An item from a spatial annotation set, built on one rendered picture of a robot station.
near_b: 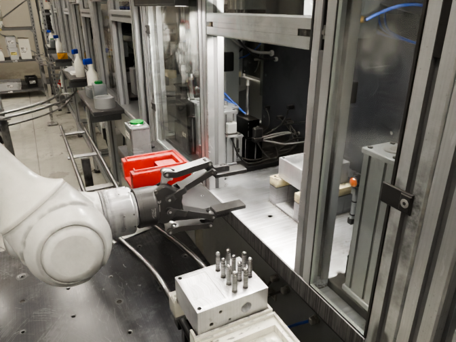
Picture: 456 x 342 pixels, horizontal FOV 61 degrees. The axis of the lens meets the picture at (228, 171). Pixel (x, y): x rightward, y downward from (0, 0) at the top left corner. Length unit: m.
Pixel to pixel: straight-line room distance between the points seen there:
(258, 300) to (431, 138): 0.37
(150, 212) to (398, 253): 0.41
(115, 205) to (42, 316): 0.44
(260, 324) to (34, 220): 0.37
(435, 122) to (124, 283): 0.86
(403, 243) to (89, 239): 0.37
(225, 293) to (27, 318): 0.56
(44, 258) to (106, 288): 0.60
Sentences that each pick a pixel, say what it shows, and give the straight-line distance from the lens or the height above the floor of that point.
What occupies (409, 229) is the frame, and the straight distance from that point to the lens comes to 0.50.
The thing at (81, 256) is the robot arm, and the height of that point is 1.07.
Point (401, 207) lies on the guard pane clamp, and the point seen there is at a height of 1.13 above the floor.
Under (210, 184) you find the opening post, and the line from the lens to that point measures 1.00.
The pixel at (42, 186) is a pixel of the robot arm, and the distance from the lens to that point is 0.55.
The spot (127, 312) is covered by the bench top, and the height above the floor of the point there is 0.68.
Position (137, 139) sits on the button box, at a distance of 1.16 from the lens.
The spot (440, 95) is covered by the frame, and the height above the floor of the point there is 1.27.
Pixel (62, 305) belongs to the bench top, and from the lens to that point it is 1.07.
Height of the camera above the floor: 1.35
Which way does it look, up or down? 23 degrees down
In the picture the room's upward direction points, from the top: straight up
